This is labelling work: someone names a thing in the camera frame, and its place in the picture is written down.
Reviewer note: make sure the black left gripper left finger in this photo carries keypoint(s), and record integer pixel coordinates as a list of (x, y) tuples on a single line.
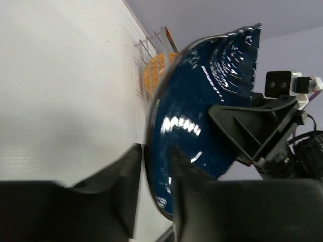
[(99, 208)]

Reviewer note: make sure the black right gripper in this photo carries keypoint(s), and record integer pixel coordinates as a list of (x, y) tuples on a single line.
[(259, 135)]

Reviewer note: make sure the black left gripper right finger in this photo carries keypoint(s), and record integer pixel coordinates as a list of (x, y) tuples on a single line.
[(252, 210)]

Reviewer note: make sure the dark blue leaf plate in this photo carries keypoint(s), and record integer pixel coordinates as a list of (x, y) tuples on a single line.
[(213, 70)]

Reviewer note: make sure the tan woven round plate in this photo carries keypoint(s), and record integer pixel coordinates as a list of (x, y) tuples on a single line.
[(153, 71)]

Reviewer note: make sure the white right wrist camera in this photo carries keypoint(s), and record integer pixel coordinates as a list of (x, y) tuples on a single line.
[(292, 83)]

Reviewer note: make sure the silver wire dish rack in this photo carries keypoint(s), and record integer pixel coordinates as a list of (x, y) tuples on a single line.
[(156, 52)]

